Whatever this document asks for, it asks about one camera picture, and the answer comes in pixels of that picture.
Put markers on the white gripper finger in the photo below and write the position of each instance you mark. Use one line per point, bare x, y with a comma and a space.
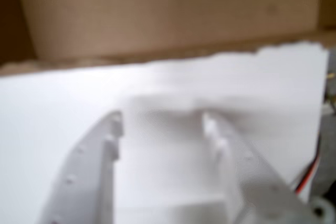
257, 190
84, 182

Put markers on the brown cardboard box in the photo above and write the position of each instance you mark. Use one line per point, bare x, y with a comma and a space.
168, 11

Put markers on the small brass metal bracket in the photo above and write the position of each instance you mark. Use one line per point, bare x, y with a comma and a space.
331, 76

